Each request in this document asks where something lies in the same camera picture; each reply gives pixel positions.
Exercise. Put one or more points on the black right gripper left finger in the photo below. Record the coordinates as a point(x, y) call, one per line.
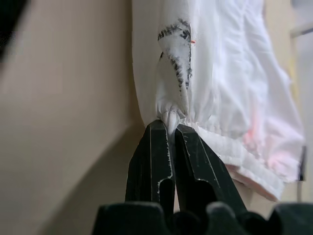
point(149, 166)

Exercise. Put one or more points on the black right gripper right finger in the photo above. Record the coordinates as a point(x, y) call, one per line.
point(198, 171)

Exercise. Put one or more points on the white shorts with black print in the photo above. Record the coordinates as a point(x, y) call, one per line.
point(220, 85)

